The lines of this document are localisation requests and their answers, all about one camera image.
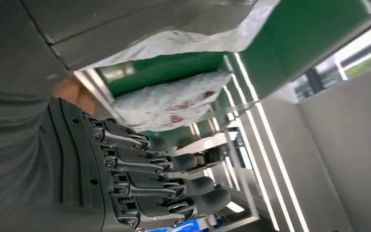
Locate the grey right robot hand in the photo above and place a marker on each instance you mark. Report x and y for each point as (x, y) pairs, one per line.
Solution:
(76, 160)

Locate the green conveyor belt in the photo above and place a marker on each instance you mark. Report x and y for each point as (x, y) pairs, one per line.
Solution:
(300, 32)

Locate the dark window frame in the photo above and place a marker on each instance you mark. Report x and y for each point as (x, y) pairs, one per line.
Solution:
(364, 52)

